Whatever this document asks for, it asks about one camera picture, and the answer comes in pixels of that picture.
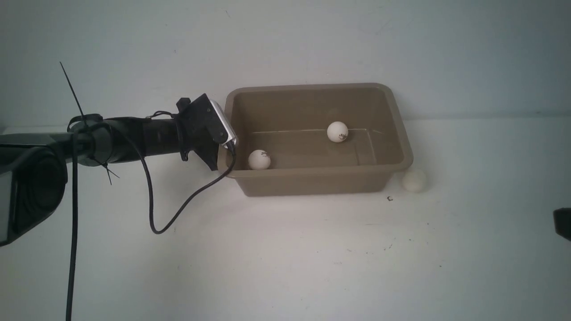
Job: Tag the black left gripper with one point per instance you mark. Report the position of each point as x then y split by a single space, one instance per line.
199 130

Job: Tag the tan plastic bin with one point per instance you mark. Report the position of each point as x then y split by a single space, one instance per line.
290 123

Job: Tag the white ball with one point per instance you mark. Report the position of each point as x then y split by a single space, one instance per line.
414 180
259 160
337 132

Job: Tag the black zip tie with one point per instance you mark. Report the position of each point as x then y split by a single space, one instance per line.
99 134

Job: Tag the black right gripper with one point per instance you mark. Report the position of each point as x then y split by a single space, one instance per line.
562 222

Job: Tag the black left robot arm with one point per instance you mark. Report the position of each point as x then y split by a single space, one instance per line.
33 166

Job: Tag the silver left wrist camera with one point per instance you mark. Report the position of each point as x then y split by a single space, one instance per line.
228 137

